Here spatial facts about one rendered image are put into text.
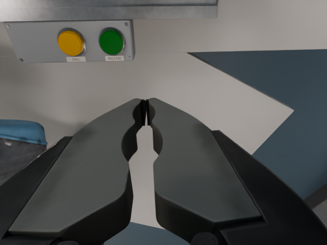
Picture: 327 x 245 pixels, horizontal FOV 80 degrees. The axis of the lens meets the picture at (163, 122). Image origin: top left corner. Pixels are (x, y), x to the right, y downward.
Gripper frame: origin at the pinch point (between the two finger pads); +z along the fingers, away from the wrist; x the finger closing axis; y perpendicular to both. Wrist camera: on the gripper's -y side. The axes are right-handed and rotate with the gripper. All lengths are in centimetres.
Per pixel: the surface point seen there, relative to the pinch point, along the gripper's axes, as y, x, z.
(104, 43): 1.5, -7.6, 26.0
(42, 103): 18, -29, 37
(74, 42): 1.2, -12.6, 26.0
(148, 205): 64, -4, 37
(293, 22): -0.1, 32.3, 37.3
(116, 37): 0.6, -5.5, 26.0
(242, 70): 40, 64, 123
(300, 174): 152, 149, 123
